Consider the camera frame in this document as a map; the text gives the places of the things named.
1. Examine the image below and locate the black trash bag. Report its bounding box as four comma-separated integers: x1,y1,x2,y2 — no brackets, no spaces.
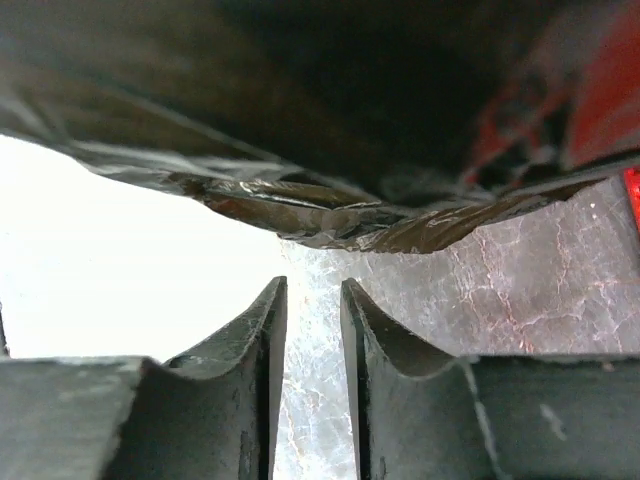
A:
1,1,639,253

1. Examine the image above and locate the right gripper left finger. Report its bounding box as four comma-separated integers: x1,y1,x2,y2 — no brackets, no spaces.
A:
1,277,287,479

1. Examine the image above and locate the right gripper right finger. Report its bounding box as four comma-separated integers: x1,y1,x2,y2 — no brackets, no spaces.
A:
340,279,639,479

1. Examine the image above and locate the red plastic basket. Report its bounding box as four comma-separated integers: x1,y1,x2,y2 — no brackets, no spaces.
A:
623,168,640,232

